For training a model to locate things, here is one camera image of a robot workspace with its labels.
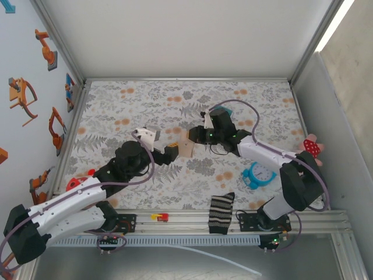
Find beige leather card holder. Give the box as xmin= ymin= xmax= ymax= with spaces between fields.
xmin=178 ymin=136 xmax=196 ymax=159

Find floral table mat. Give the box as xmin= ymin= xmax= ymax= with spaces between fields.
xmin=62 ymin=80 xmax=326 ymax=211

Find blue alarm clock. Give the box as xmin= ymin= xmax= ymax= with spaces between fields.
xmin=241 ymin=162 xmax=277 ymax=190

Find red plastic toy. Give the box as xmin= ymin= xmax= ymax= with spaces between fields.
xmin=65 ymin=169 xmax=96 ymax=193

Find black beige striped sock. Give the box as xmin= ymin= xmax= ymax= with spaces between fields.
xmin=208 ymin=191 xmax=235 ymax=236

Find pink plush toy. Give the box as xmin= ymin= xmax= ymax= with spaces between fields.
xmin=297 ymin=133 xmax=326 ymax=167

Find white plastic tube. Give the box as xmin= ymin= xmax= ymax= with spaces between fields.
xmin=163 ymin=244 xmax=262 ymax=277

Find bright light strip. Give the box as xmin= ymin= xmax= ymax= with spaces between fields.
xmin=315 ymin=0 xmax=355 ymax=53

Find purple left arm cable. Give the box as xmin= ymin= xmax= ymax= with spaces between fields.
xmin=0 ymin=130 xmax=155 ymax=274

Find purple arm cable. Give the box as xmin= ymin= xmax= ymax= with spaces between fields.
xmin=208 ymin=99 xmax=330 ymax=253
xmin=0 ymin=130 xmax=155 ymax=274

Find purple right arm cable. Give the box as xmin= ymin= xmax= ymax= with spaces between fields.
xmin=208 ymin=99 xmax=330 ymax=253

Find aluminium back rail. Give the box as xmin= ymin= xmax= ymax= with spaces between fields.
xmin=84 ymin=76 xmax=292 ymax=83

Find aluminium side rail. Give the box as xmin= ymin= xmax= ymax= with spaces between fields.
xmin=46 ymin=81 xmax=92 ymax=211

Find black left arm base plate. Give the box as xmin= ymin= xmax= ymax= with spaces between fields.
xmin=115 ymin=213 xmax=138 ymax=233

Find aluminium front rail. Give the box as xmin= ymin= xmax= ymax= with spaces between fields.
xmin=49 ymin=209 xmax=352 ymax=236

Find grey slotted cable duct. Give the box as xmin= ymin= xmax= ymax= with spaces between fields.
xmin=54 ymin=235 xmax=261 ymax=247

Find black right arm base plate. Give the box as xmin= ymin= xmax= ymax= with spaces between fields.
xmin=238 ymin=212 xmax=292 ymax=233

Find aluminium corner post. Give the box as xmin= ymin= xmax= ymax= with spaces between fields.
xmin=289 ymin=0 xmax=346 ymax=86
xmin=30 ymin=0 xmax=86 ymax=86

